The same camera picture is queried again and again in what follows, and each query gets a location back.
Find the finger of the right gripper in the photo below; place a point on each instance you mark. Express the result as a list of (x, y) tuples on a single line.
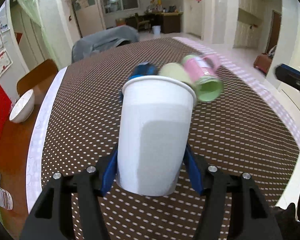
[(288, 75)]

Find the pink green jar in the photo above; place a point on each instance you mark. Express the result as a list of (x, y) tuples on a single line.
[(207, 84)]

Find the cream yellow cup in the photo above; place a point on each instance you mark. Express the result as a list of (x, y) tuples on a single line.
[(176, 71)]

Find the wooden chair back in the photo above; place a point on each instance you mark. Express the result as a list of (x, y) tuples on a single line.
[(37, 75)]

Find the white ceramic bowl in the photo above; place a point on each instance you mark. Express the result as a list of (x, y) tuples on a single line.
[(23, 107)]

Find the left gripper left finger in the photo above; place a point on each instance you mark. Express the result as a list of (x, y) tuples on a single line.
[(51, 215)]

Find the white wall cabinet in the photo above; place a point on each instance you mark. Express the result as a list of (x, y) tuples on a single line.
[(244, 19)]

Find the wooden desk chair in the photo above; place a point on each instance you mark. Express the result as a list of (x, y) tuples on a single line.
[(141, 23)]

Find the dark wooden desk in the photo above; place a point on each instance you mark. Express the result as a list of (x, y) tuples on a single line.
[(170, 22)]

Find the pink ribbed cup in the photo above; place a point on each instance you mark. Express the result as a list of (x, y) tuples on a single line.
[(213, 60)]

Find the clear spray bottle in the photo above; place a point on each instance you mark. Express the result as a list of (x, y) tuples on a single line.
[(6, 200)]

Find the white waste bin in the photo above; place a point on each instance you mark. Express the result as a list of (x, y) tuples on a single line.
[(156, 29)]

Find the white paper cup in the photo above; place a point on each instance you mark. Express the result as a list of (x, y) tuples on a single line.
[(154, 128)]

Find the green door curtain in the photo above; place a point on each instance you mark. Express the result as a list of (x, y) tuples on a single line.
[(31, 7)]

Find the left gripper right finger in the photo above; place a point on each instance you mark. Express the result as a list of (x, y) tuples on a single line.
[(250, 216)]

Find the white refrigerator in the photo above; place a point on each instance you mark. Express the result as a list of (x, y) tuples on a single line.
[(89, 16)]

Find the chair with grey cover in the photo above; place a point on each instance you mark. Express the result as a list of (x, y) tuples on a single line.
[(102, 41)]

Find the blue black cup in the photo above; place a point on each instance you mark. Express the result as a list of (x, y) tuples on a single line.
[(143, 69)]

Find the brown polka dot tablecloth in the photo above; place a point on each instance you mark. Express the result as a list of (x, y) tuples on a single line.
[(246, 129)]

